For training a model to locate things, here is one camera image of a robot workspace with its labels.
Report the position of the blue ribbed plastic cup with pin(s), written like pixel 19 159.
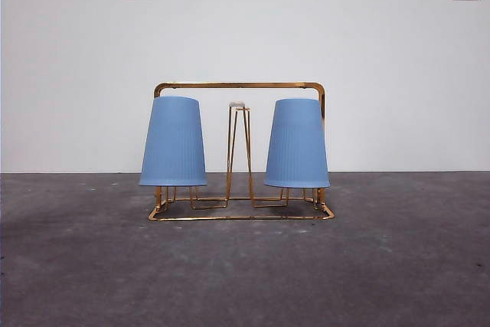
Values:
pixel 296 151
pixel 172 143

